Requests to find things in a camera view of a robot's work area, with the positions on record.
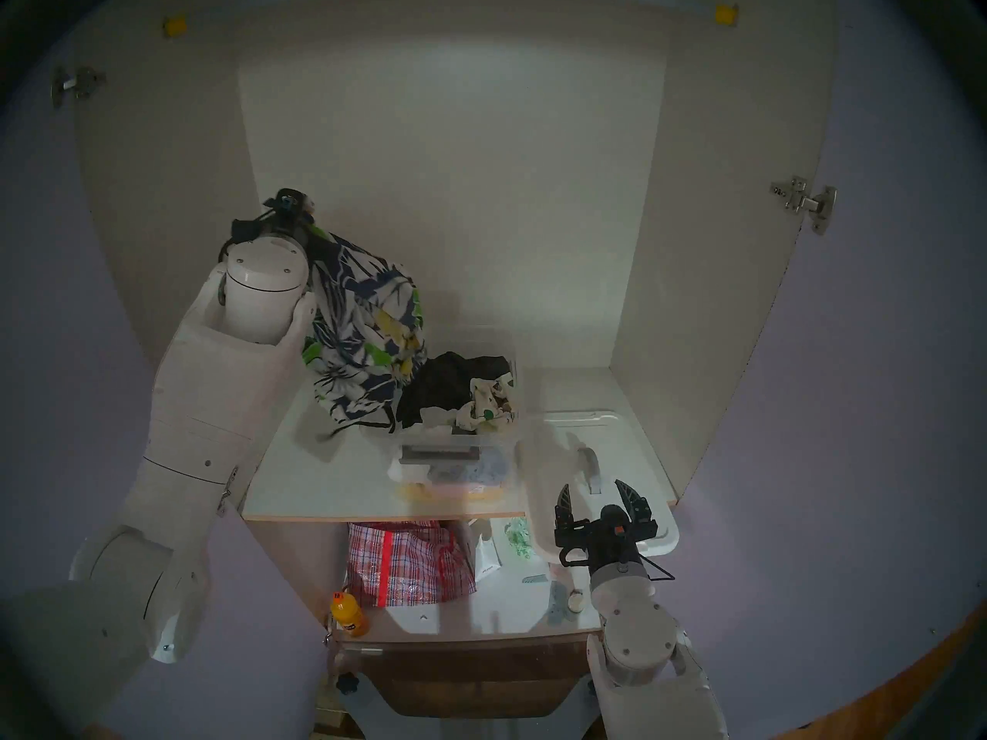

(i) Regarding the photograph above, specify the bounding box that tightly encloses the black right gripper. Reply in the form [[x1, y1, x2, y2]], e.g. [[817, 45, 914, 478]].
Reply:
[[554, 479, 660, 570]]

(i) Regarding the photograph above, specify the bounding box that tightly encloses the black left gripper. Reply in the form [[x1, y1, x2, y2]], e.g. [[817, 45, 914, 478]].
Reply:
[[262, 207, 334, 257]]

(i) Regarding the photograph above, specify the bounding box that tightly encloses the white plastic bin lid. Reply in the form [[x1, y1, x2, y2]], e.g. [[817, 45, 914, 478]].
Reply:
[[517, 411, 681, 566]]

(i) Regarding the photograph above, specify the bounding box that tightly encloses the navy green floral garment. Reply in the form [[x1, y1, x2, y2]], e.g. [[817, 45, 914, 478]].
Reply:
[[301, 228, 427, 439]]

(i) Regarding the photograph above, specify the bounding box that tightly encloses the clear plastic storage bin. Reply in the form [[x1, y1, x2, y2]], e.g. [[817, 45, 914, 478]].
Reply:
[[361, 326, 525, 504]]

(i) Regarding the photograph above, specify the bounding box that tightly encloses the white paper carton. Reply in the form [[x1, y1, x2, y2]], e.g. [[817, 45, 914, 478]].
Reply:
[[472, 519, 502, 581]]

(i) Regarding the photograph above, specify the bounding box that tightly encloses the blue grey folded garment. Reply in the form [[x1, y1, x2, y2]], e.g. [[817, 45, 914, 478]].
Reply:
[[428, 447, 514, 485]]

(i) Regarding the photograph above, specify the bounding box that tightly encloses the white spotted garment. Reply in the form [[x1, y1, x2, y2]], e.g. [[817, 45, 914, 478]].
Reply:
[[420, 374, 519, 436]]

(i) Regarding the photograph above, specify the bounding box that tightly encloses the white lower cabinet top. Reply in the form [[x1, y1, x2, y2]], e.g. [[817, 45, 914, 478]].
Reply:
[[324, 519, 602, 645]]

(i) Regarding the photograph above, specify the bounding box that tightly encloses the yellow folded garment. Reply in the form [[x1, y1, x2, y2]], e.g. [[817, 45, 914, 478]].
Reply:
[[401, 484, 514, 504]]

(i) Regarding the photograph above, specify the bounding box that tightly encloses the white wardrobe carcass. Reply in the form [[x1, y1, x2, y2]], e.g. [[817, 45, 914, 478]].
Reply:
[[73, 0, 841, 523]]

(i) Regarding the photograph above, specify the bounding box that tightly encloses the black garment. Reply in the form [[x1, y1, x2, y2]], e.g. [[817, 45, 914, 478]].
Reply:
[[396, 351, 514, 431]]

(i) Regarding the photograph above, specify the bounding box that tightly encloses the red plaid bag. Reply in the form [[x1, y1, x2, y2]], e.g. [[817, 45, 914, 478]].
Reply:
[[347, 520, 477, 608]]

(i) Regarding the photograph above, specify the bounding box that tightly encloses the brown wooden panel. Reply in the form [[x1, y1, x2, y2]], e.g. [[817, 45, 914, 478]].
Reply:
[[339, 638, 610, 718]]

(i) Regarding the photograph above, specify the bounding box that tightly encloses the white wardrobe shelf board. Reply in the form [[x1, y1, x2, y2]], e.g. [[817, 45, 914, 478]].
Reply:
[[241, 365, 678, 523]]

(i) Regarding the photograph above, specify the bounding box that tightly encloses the lilac wardrobe door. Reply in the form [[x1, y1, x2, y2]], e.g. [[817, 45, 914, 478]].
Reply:
[[0, 0, 332, 740], [663, 0, 987, 740]]

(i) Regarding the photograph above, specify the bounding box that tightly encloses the orange bottle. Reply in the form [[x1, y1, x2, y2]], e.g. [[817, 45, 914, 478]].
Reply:
[[330, 590, 371, 639]]

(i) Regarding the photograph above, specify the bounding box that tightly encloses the pale closet rod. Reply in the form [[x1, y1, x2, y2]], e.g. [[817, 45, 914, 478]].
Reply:
[[185, 0, 718, 22]]

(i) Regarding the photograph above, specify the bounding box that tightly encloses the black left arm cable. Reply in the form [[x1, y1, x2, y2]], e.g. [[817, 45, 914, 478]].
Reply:
[[222, 216, 271, 265]]

